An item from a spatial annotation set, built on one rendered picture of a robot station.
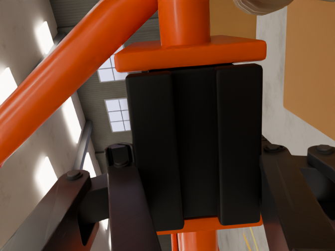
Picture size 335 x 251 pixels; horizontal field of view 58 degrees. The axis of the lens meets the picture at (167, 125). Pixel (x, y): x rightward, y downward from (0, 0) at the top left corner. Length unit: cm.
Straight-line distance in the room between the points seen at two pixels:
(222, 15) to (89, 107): 857
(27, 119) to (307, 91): 25
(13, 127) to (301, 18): 27
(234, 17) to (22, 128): 184
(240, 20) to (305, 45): 165
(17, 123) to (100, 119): 1028
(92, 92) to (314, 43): 966
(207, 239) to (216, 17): 181
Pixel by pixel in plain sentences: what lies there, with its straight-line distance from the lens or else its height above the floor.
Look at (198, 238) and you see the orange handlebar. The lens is 16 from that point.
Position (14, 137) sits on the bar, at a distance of 18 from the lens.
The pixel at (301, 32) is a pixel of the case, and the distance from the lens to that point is 34.
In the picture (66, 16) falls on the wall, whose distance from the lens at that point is 904.
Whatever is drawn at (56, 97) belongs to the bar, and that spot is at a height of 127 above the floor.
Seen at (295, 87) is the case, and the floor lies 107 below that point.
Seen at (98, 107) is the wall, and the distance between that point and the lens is 1018.
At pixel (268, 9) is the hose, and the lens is 20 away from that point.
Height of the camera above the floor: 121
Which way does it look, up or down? level
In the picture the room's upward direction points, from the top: 96 degrees counter-clockwise
